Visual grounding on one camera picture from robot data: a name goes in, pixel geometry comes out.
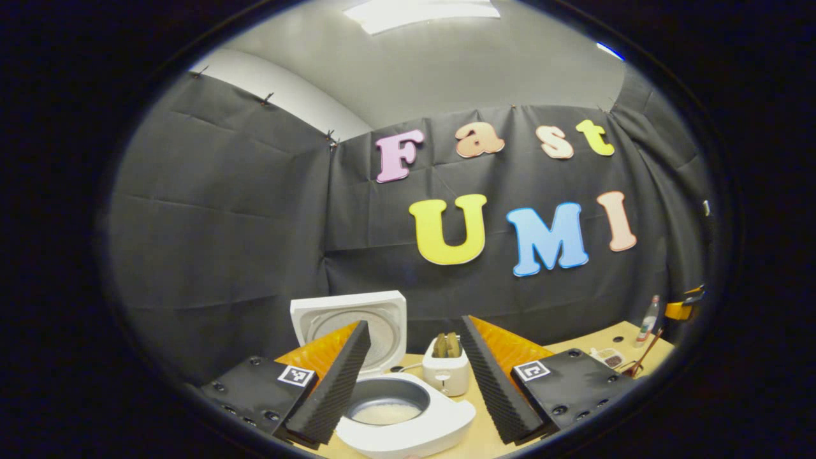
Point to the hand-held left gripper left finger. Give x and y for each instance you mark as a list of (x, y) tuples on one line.
[(338, 392)]

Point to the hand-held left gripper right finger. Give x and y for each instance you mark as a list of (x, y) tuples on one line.
[(494, 389)]

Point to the black backdrop cloth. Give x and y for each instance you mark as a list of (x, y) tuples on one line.
[(223, 223)]

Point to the white rice cooker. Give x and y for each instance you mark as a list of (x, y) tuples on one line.
[(421, 421)]

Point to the white toaster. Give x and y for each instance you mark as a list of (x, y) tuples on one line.
[(446, 376)]

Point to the white divided dish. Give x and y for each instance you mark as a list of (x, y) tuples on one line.
[(600, 354)]

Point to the brown wooden spoon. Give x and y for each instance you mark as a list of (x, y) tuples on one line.
[(647, 351)]

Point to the clear bottle with red cap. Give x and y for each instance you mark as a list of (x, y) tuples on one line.
[(647, 325)]

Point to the white rice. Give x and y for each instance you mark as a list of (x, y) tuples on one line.
[(386, 414)]

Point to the dark red beans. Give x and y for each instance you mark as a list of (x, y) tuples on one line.
[(613, 361)]

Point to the ceiling light panel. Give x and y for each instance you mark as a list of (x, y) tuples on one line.
[(421, 14)]

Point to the brown toast slice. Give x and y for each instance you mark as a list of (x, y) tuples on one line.
[(440, 347), (454, 345)]

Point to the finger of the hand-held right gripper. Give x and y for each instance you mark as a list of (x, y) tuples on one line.
[(679, 310)]

